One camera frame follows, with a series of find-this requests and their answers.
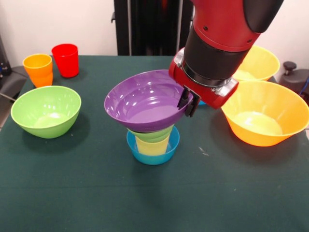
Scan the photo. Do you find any purple bowl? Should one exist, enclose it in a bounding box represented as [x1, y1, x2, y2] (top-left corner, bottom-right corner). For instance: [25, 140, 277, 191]
[104, 69, 194, 134]

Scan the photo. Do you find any large green bowl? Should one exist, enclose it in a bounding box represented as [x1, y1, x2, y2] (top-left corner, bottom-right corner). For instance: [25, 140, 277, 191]
[10, 85, 82, 139]

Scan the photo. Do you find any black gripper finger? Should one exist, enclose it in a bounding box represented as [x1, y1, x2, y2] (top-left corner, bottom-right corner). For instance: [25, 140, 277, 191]
[177, 86, 191, 111]
[184, 93, 202, 118]

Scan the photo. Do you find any red cup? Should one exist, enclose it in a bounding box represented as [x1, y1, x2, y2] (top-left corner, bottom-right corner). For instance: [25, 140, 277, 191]
[51, 43, 79, 78]

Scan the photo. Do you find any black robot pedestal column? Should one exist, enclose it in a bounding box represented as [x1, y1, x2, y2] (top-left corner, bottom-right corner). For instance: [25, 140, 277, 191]
[111, 0, 195, 57]

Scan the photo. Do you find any yellow cup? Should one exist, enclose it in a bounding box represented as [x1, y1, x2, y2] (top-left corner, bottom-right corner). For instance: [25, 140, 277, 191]
[134, 135, 171, 156]

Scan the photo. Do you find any small green bowl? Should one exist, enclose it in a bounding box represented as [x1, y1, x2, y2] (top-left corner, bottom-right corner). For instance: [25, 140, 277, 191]
[127, 124, 174, 144]

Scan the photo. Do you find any dark equipment rack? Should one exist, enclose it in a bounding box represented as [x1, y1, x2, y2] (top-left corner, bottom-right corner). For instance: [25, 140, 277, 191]
[0, 33, 12, 83]

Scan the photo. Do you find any black pedestal foot with knob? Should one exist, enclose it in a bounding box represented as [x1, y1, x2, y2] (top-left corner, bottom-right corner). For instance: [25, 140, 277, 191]
[280, 61, 309, 96]

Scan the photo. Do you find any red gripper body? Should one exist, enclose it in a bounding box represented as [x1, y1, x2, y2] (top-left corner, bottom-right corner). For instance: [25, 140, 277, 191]
[168, 47, 239, 111]

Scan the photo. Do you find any large orange bowl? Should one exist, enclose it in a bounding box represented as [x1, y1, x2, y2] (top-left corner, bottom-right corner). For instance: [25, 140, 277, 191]
[233, 45, 281, 82]
[220, 80, 309, 147]

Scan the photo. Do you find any dark green table cloth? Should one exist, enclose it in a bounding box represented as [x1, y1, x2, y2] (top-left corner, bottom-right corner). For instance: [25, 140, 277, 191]
[0, 55, 309, 232]

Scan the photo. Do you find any orange cup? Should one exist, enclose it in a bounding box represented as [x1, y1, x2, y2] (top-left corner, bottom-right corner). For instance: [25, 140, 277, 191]
[22, 53, 54, 88]

